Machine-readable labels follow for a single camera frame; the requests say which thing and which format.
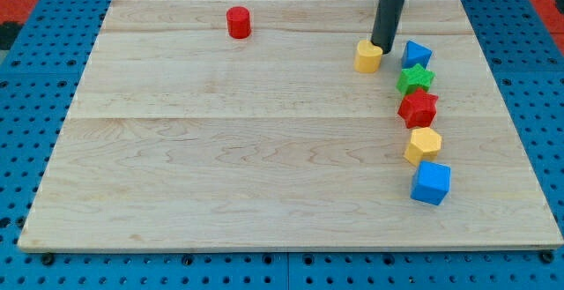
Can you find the red cylinder block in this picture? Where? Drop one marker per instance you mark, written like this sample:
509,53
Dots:
238,22

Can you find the blue cube block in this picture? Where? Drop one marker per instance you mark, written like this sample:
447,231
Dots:
431,182

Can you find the wooden board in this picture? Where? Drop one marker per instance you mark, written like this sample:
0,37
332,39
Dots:
182,139

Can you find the green star block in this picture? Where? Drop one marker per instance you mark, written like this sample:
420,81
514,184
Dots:
413,78

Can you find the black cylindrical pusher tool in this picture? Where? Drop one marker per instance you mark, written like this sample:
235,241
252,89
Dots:
387,18

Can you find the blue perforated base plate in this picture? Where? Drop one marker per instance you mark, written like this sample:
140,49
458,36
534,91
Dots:
39,77

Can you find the yellow hexagon block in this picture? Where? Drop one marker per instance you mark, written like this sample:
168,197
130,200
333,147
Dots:
424,144

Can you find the yellow heart block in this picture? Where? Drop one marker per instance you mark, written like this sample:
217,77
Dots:
367,57

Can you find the blue triangle block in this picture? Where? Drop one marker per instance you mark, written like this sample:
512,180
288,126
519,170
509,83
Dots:
415,53

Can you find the red star block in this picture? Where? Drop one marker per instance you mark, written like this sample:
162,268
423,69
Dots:
418,109

